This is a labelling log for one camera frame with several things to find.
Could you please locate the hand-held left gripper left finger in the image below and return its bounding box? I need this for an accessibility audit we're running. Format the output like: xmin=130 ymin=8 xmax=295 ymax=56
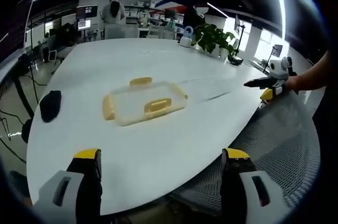
xmin=31 ymin=148 xmax=104 ymax=224

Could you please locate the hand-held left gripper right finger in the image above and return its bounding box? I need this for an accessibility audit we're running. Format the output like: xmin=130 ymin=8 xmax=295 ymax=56
xmin=220 ymin=147 xmax=288 ymax=224

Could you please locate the person's right hand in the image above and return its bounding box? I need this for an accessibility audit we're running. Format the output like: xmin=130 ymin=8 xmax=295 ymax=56
xmin=286 ymin=74 xmax=304 ymax=95

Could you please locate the small monitor on stand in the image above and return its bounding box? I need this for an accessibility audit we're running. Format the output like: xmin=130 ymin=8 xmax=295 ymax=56
xmin=269 ymin=44 xmax=284 ymax=62

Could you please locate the black bowl-shaped stand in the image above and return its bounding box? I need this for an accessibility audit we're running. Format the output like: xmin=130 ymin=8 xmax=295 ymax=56
xmin=227 ymin=54 xmax=244 ymax=67

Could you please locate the grey mesh office chair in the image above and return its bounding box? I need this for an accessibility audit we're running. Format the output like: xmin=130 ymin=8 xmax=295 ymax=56
xmin=168 ymin=89 xmax=322 ymax=218

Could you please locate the green potted plant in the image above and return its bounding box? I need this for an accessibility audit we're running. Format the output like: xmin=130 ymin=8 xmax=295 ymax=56
xmin=193 ymin=22 xmax=236 ymax=59

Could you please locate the black round stool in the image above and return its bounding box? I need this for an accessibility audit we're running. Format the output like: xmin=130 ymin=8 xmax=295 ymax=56
xmin=22 ymin=118 xmax=33 ymax=144

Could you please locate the black cloth bundle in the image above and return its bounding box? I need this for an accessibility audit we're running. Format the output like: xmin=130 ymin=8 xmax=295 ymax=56
xmin=39 ymin=90 xmax=63 ymax=123

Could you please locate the white and blue toy robot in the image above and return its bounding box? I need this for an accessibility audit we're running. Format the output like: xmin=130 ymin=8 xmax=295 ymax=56
xmin=179 ymin=25 xmax=195 ymax=48

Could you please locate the clear container with yellow clips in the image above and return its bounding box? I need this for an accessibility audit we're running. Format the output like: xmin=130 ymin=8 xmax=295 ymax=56
xmin=102 ymin=76 xmax=189 ymax=127

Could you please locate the black tripod light stand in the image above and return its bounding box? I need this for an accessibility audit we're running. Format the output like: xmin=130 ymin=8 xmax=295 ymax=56
xmin=14 ymin=0 xmax=39 ymax=87

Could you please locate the small lit computer monitor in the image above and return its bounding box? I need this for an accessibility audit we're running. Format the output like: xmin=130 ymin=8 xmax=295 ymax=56
xmin=77 ymin=20 xmax=92 ymax=31

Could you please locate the dark computer monitor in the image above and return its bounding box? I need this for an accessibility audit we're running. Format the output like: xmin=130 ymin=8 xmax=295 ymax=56
xmin=76 ymin=5 xmax=99 ymax=20

